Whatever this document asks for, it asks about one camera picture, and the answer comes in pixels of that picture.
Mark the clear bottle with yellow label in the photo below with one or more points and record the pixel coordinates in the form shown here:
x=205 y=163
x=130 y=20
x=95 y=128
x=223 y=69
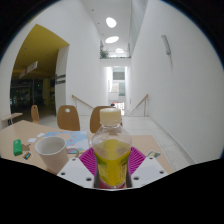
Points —
x=111 y=160

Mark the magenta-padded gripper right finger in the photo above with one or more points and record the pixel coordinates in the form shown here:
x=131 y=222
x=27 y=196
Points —
x=146 y=170

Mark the hanging white sign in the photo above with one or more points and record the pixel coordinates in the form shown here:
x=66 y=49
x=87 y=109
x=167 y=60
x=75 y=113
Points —
x=30 y=68

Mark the green potted plant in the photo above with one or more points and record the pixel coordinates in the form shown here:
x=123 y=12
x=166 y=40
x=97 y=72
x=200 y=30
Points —
x=104 y=54

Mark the wooden chair with round hole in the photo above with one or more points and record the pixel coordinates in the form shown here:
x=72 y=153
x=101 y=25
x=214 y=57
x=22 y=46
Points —
x=95 y=121
x=68 y=120

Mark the small brown cutout piece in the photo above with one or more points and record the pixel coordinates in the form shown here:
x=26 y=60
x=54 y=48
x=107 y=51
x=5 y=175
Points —
x=25 y=147

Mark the wooden stair handrail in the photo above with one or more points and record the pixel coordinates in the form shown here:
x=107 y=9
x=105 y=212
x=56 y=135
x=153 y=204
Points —
x=141 y=100
x=81 y=101

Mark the small colourful sticker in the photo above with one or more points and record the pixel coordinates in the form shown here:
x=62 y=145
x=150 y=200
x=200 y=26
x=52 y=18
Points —
x=27 y=155

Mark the distant light wooden table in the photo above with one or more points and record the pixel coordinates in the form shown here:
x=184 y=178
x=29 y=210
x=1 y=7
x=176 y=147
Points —
x=11 y=116

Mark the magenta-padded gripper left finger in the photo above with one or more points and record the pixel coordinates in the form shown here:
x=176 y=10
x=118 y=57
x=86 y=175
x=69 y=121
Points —
x=75 y=170

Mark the small distant wooden chair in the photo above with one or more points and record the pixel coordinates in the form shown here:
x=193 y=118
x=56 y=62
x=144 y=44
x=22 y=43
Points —
x=34 y=114

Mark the oval ceiling lights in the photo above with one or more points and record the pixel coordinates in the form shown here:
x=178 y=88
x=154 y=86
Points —
x=111 y=22

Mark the small green box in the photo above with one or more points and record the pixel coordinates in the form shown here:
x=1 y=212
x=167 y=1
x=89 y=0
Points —
x=17 y=147

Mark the beige cup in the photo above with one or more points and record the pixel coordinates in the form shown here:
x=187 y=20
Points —
x=53 y=155

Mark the dark pillar sign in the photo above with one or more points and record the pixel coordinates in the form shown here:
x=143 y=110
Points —
x=61 y=78

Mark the small white card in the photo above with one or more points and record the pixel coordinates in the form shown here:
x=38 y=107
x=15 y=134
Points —
x=40 y=135
x=32 y=140

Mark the colourful printed mouse pad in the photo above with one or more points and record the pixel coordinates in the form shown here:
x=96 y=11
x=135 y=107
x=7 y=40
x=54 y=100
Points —
x=78 y=138

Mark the grey wall lamp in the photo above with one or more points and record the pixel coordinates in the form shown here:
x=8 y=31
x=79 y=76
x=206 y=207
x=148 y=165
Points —
x=166 y=44

